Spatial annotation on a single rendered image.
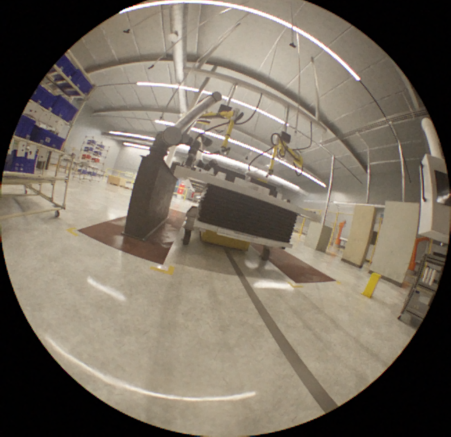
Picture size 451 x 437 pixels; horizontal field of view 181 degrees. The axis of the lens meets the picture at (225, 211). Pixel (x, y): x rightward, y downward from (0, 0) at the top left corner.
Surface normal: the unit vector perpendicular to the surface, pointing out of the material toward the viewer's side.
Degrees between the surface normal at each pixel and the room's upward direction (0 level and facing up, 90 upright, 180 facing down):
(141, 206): 90
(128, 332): 0
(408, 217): 90
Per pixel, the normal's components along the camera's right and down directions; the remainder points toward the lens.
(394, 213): -0.94, -0.26
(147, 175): 0.23, 0.10
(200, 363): 0.28, -0.96
